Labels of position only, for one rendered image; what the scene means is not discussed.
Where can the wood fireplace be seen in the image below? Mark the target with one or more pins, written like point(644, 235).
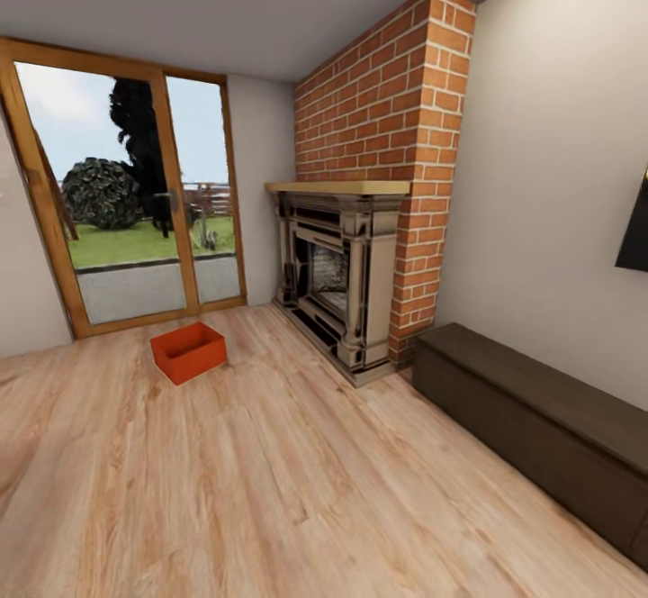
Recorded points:
point(338, 255)

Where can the cabinet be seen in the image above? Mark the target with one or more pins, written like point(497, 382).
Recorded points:
point(586, 448)

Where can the storage box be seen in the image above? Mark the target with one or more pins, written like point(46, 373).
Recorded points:
point(188, 352)

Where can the door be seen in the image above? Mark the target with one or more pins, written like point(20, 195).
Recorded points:
point(130, 167)

